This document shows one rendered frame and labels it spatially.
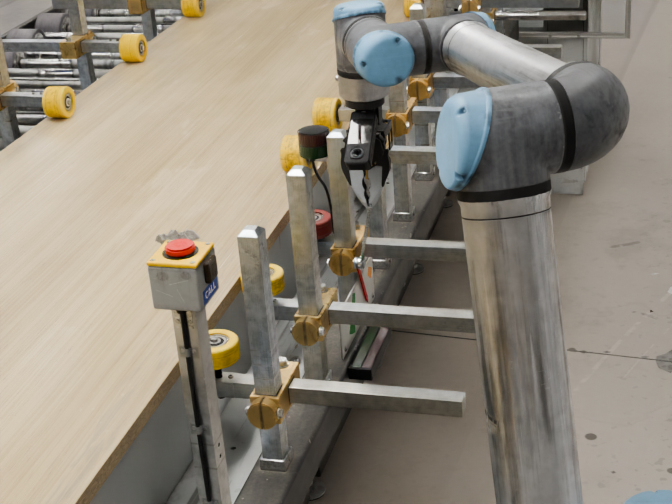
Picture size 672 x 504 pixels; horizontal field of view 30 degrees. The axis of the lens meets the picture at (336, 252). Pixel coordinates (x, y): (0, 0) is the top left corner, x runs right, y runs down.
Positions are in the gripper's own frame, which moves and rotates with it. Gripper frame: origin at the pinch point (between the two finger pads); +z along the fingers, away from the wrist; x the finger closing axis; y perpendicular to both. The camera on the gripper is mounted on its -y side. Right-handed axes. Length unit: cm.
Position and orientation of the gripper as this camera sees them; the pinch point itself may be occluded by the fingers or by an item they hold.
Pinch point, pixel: (368, 203)
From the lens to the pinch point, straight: 226.5
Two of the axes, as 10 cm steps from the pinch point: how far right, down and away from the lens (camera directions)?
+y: 2.6, -4.5, 8.5
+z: 0.7, 8.9, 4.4
